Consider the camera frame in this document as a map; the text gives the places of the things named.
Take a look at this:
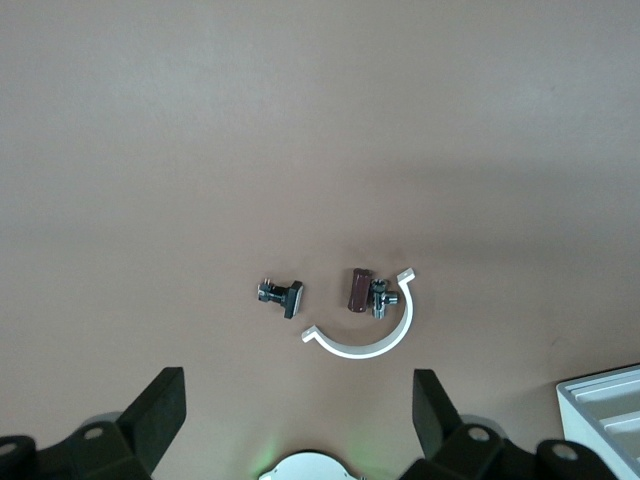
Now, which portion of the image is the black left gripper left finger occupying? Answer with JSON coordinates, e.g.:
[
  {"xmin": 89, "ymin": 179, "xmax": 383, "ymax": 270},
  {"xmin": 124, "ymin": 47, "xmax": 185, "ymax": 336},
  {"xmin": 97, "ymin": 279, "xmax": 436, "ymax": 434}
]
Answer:
[{"xmin": 0, "ymin": 367, "xmax": 187, "ymax": 480}]

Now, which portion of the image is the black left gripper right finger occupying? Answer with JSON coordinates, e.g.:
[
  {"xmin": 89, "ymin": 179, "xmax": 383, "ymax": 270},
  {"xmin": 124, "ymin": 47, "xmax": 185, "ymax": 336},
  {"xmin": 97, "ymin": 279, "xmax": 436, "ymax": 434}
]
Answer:
[{"xmin": 402, "ymin": 368, "xmax": 614, "ymax": 480}]

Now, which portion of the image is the brown cylinder capacitor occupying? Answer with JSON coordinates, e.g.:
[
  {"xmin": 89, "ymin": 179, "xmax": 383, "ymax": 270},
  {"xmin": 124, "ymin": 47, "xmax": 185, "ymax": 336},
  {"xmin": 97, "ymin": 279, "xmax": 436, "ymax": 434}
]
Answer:
[{"xmin": 345, "ymin": 267, "xmax": 374, "ymax": 315}]

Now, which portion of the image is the white half-ring pipe clamp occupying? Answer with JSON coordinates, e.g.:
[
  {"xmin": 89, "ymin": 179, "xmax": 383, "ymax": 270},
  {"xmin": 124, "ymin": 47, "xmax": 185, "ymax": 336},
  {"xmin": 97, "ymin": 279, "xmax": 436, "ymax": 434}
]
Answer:
[{"xmin": 299, "ymin": 268, "xmax": 417, "ymax": 360}]

